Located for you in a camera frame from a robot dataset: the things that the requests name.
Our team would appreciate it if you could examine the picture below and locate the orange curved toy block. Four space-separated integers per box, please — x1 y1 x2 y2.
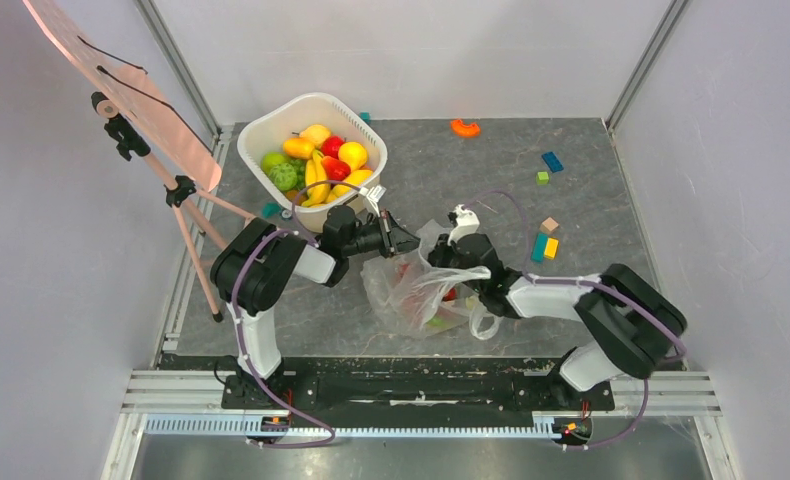
450 119 481 138

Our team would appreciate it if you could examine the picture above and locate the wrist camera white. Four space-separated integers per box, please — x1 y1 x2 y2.
447 204 480 245
358 185 387 217

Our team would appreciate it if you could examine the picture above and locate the orange yellow fake mango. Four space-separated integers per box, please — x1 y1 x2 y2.
282 137 316 160

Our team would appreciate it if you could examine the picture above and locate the teal toy piece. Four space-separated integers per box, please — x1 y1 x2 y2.
261 202 283 219

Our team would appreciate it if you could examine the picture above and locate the red fake apple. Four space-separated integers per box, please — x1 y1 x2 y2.
320 135 345 158

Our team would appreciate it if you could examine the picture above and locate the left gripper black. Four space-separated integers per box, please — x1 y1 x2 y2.
342 209 427 258

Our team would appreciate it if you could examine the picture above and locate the pink tripod stand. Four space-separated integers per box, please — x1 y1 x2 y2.
91 91 255 323

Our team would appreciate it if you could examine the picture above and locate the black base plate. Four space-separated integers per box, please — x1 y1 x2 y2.
222 357 615 412

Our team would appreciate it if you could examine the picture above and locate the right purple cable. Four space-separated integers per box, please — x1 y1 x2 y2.
467 190 689 453

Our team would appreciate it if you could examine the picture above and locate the yellow fake banana bunch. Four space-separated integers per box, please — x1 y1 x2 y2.
301 149 331 208

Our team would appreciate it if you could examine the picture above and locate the yellow fake pear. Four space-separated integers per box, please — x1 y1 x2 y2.
337 141 369 171

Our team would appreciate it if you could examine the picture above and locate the pink perforated board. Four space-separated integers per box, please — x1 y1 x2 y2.
24 1 222 191

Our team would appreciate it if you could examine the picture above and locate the wooden toy cube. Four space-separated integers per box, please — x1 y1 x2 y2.
540 217 559 235

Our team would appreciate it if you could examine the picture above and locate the blue toy brick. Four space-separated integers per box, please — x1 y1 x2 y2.
541 151 564 173

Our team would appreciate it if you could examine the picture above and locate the clear plastic bag of fruits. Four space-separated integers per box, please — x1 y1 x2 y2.
361 220 502 340

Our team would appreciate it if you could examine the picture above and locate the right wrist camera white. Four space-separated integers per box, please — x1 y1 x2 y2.
447 204 480 245

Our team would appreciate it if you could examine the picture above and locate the white plastic basket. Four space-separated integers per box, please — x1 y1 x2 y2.
237 93 388 233

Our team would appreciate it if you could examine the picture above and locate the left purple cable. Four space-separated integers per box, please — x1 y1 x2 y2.
229 180 370 450

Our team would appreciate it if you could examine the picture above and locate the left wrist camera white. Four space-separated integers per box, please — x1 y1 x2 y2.
358 185 387 217

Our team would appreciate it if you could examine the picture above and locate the yellow teal toy block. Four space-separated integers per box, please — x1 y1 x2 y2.
531 233 560 263

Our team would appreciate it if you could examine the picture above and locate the purple cable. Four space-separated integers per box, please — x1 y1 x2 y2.
229 180 370 450
467 190 689 453

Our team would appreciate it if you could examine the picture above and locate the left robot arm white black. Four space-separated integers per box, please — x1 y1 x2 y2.
209 205 420 408

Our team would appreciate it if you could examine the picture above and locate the green fake custard apple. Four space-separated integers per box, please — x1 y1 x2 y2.
267 163 298 192

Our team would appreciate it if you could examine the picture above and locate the red fake strawberry bunch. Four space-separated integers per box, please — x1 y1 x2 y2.
442 288 457 303

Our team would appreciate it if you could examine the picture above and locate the red fake pepper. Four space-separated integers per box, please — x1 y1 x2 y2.
321 155 352 181

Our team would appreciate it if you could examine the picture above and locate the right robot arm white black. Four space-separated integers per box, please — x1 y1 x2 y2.
428 233 687 408

